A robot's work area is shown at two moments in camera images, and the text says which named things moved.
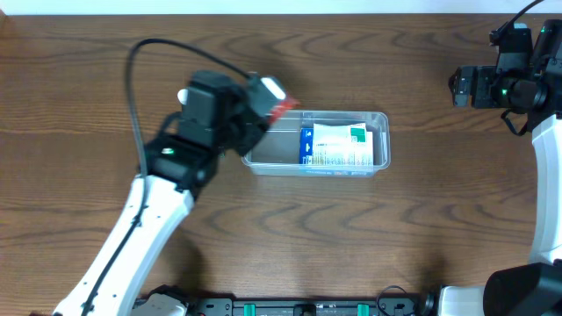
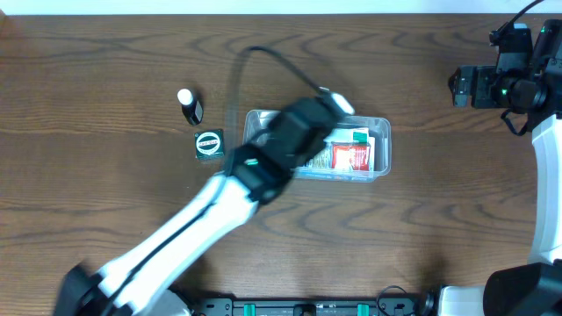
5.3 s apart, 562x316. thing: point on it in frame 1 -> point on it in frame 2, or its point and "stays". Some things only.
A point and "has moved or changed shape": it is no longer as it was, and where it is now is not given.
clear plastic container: x=323 y=143 stays
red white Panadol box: x=282 y=106 has moved or changed shape
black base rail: x=312 y=306 stays
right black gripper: x=489 y=78 stays
